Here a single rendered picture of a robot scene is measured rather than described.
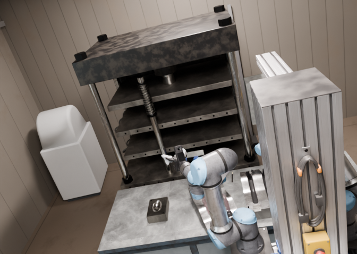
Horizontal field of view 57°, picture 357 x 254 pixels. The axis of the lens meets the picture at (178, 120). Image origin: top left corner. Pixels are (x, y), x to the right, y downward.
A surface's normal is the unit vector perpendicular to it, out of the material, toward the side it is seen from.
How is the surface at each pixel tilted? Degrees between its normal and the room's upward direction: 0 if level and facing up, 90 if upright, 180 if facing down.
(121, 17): 90
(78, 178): 90
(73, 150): 90
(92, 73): 90
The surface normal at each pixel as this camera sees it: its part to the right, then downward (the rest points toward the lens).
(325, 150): -0.04, 0.44
